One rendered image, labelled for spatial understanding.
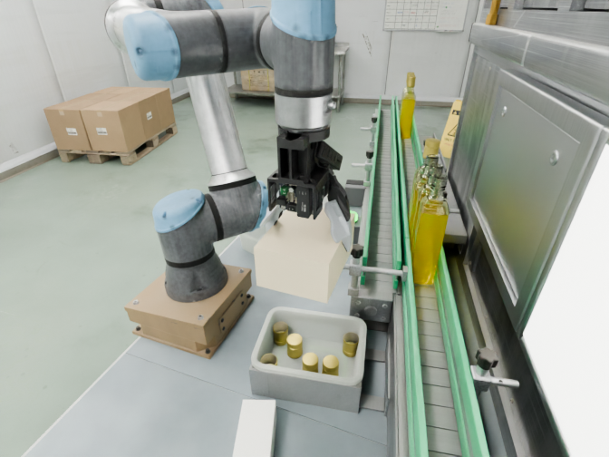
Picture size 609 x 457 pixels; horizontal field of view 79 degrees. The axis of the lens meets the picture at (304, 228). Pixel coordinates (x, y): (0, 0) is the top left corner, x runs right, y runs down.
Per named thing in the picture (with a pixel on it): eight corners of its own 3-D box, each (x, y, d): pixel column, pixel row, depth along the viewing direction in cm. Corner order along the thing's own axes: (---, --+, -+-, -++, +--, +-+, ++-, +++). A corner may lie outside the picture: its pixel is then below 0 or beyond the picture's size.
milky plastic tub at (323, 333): (359, 413, 72) (362, 384, 68) (250, 393, 76) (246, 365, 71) (364, 345, 87) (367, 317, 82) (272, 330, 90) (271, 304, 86)
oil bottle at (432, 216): (432, 286, 86) (451, 204, 75) (408, 282, 87) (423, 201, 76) (430, 271, 90) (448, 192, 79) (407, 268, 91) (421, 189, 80)
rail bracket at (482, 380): (506, 427, 57) (534, 372, 50) (459, 419, 58) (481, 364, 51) (499, 404, 61) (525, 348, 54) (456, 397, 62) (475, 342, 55)
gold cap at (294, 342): (285, 357, 82) (285, 344, 79) (288, 345, 85) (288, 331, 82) (301, 360, 81) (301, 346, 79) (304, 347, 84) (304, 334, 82)
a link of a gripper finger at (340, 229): (339, 267, 56) (307, 218, 53) (349, 247, 60) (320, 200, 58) (357, 262, 54) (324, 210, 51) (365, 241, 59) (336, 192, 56)
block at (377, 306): (390, 325, 84) (393, 302, 80) (348, 319, 85) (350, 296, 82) (390, 315, 87) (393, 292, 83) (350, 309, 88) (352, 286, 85)
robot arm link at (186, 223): (158, 246, 90) (142, 195, 83) (211, 230, 95) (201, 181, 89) (169, 269, 80) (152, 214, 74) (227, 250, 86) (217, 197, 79)
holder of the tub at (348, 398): (386, 418, 72) (391, 393, 68) (251, 393, 76) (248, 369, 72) (386, 349, 86) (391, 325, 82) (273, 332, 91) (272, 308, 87)
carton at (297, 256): (256, 286, 60) (253, 247, 56) (293, 236, 73) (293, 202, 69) (326, 303, 56) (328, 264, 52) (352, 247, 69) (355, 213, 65)
